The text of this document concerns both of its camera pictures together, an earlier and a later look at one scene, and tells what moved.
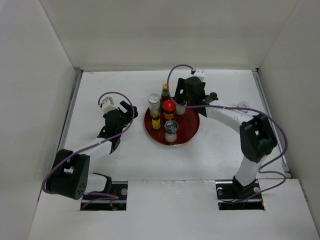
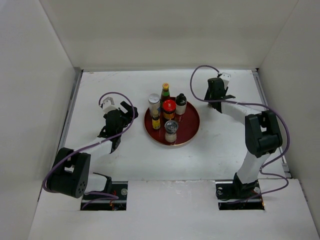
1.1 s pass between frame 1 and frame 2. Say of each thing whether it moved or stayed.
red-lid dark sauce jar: stayed
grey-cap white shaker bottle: stayed
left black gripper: stayed
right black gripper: moved
